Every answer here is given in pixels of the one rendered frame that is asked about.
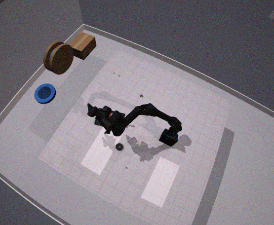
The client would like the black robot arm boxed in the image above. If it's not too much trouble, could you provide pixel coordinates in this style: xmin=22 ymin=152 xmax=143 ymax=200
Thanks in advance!
xmin=99 ymin=103 xmax=182 ymax=138

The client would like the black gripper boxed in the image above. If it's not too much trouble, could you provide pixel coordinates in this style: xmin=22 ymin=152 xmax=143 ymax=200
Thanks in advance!
xmin=87 ymin=103 xmax=109 ymax=125

